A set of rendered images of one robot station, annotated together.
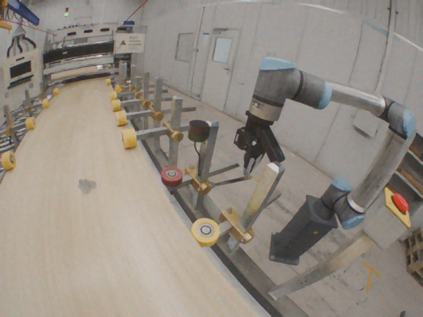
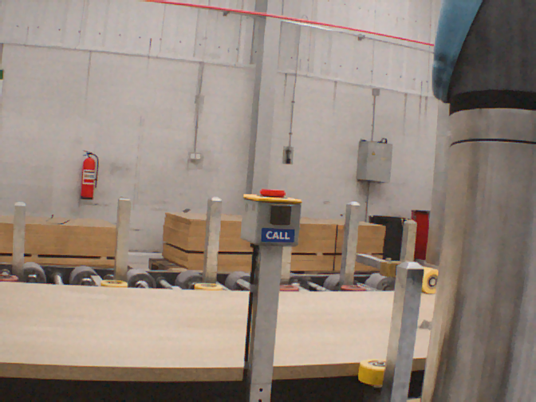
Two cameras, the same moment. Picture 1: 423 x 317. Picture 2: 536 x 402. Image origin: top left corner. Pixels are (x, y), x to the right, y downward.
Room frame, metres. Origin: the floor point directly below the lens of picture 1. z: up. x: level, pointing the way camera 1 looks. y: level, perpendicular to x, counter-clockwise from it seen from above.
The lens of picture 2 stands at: (0.52, -1.36, 1.27)
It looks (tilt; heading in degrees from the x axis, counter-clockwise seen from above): 3 degrees down; 112
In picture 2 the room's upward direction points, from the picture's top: 5 degrees clockwise
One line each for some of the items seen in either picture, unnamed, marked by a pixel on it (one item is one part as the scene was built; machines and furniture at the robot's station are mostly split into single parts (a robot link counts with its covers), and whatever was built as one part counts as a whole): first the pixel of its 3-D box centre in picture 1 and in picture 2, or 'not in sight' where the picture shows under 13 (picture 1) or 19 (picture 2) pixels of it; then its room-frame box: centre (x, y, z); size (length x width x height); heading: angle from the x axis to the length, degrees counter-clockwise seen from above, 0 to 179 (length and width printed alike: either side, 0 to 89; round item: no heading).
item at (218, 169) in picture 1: (211, 172); not in sight; (0.57, -0.01, 0.84); 0.43 x 0.03 x 0.04; 133
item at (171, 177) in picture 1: (171, 183); not in sight; (0.44, 0.13, 0.85); 0.08 x 0.08 x 0.11
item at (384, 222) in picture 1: (384, 219); (269, 222); (0.11, -0.33, 1.18); 0.07 x 0.07 x 0.08; 43
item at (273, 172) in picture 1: (245, 223); (394, 395); (0.30, -0.15, 0.89); 0.04 x 0.04 x 0.48; 43
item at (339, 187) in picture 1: (338, 193); not in sight; (0.67, -0.85, 0.79); 0.17 x 0.15 x 0.18; 4
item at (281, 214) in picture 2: not in sight; (281, 214); (0.14, -0.35, 1.20); 0.03 x 0.01 x 0.03; 43
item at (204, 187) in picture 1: (197, 179); not in sight; (0.50, 0.04, 0.85); 0.14 x 0.06 x 0.05; 43
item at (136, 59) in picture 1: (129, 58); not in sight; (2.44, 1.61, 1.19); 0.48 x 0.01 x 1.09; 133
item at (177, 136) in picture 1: (172, 131); not in sight; (0.68, 0.21, 0.95); 0.14 x 0.06 x 0.05; 43
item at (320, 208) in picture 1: (326, 205); not in sight; (0.68, -0.85, 0.65); 0.19 x 0.19 x 0.10
